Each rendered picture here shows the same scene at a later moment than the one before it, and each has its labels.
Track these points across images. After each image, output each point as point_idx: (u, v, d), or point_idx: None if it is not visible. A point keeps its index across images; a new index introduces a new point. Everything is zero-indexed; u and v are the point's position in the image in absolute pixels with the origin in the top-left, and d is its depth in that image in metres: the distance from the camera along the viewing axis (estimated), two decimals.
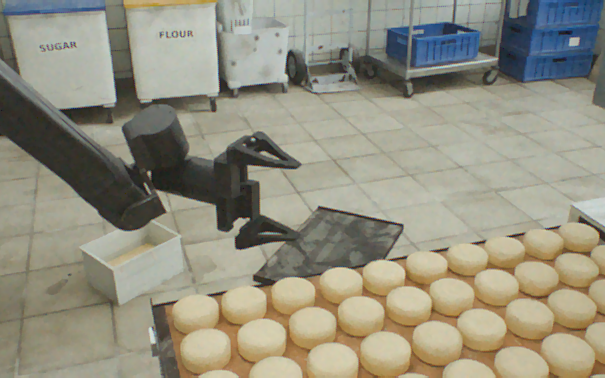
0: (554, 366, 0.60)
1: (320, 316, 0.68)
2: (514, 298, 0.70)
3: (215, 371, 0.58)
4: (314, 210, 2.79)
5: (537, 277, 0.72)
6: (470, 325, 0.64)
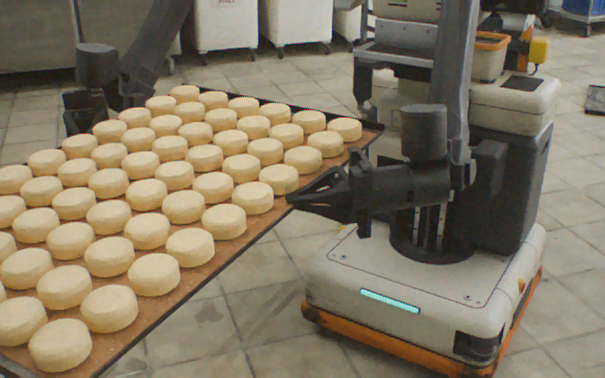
0: (84, 192, 0.76)
1: (270, 161, 0.83)
2: (127, 231, 0.69)
3: (284, 111, 0.95)
4: (586, 88, 4.43)
5: (106, 243, 0.65)
6: (153, 182, 0.76)
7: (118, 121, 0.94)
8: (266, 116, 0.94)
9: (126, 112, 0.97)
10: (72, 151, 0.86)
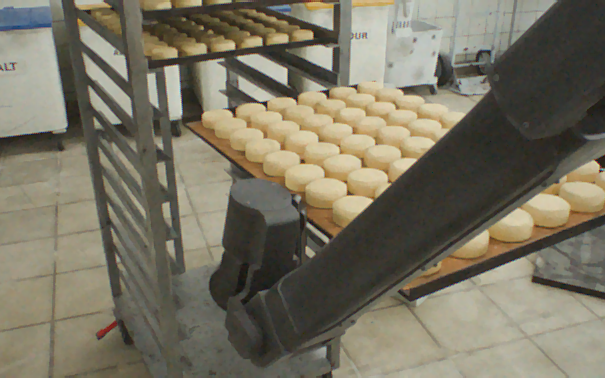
0: None
1: None
2: None
3: None
4: None
5: (290, 125, 0.95)
6: (363, 142, 0.87)
7: None
8: None
9: None
10: None
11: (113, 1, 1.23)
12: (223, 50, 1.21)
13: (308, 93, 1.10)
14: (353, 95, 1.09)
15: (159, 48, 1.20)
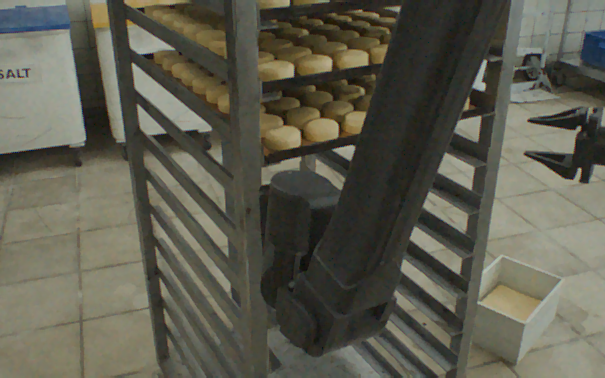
0: None
1: (268, 108, 0.98)
2: None
3: (345, 118, 0.90)
4: None
5: None
6: None
7: None
8: (347, 114, 0.93)
9: None
10: None
11: None
12: (358, 66, 0.85)
13: None
14: None
15: (267, 62, 0.84)
